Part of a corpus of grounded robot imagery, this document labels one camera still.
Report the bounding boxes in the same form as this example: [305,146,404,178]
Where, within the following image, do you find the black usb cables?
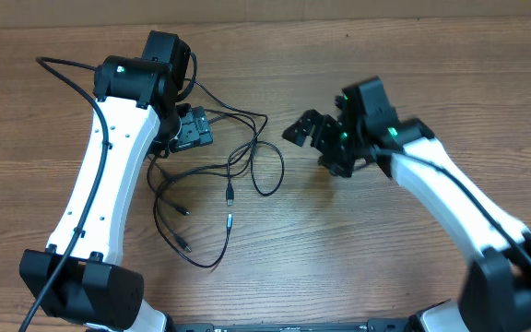
[144,77,287,269]

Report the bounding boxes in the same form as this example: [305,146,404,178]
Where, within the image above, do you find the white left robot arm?
[19,31,213,331]

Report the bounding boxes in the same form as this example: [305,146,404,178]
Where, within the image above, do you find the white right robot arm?
[282,77,531,331]

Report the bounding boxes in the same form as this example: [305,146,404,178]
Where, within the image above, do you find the brown cardboard back panel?
[0,0,531,29]

